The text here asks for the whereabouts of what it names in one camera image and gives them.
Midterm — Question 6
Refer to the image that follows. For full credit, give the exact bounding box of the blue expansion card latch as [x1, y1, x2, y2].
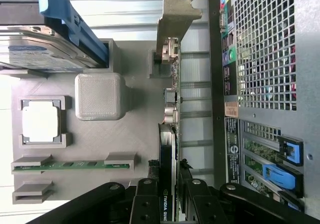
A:
[261, 163, 299, 191]
[281, 138, 302, 165]

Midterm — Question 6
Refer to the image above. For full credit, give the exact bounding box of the hard disk with blue caddy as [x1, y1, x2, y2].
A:
[0, 0, 111, 73]

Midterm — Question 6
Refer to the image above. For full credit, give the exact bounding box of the grey printed parts rack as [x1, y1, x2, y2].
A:
[9, 37, 182, 206]

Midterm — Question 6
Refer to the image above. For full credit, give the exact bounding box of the silver CPU chip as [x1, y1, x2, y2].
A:
[20, 100, 63, 144]

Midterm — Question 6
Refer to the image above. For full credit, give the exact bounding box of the green RAM stick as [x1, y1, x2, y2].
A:
[13, 160, 136, 172]

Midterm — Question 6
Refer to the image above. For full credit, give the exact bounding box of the black open PC case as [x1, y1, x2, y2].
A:
[206, 0, 320, 214]

